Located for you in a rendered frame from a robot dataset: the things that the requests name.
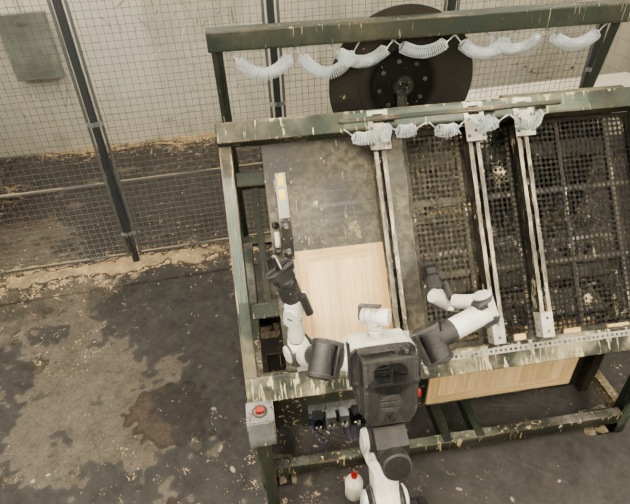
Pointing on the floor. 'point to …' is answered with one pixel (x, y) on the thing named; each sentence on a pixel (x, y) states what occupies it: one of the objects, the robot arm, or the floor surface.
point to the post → (269, 474)
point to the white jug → (353, 486)
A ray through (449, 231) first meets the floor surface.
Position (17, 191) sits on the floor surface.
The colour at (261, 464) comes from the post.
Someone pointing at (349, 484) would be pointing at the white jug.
